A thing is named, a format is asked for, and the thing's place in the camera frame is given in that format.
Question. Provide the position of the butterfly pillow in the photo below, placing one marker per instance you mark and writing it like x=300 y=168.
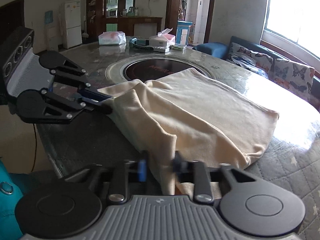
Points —
x=294 y=77
x=256 y=62

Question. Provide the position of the butterfly pillow right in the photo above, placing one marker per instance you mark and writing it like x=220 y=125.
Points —
x=294 y=77

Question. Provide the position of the white flat box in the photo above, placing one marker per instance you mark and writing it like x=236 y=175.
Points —
x=161 y=49

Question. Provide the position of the dark wooden cabinet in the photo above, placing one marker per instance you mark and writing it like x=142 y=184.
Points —
x=117 y=15

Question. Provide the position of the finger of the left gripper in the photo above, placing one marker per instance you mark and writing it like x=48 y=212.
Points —
x=45 y=107
x=69 y=73

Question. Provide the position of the black induction cooktop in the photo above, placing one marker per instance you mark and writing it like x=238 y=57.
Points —
x=160 y=70

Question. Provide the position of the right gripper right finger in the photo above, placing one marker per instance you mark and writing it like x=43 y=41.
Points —
x=201 y=176

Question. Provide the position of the butterfly pillow left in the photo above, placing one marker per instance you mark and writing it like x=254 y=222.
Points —
x=256 y=62

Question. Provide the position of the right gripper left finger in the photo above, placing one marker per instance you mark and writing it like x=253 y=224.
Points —
x=112 y=184

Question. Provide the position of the cream beige garment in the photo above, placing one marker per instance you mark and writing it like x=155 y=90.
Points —
x=199 y=117

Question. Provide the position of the flat booklet stack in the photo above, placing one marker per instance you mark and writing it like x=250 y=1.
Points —
x=180 y=47

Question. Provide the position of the tissue box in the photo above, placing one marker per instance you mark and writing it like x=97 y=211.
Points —
x=163 y=39

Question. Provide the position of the window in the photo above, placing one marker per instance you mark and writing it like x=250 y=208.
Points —
x=293 y=26

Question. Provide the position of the plastic wrapped tissue pack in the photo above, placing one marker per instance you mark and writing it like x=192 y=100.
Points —
x=110 y=38

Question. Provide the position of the white refrigerator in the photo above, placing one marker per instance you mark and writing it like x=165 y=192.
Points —
x=71 y=24

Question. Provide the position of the blue sectional sofa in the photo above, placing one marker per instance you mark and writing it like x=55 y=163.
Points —
x=221 y=50

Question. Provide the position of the teal cloth bag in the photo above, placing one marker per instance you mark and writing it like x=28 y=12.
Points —
x=13 y=187

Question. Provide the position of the teal black strap device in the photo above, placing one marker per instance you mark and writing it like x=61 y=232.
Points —
x=140 y=44

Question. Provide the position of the blue white small cabinet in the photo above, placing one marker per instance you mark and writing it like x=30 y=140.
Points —
x=182 y=33

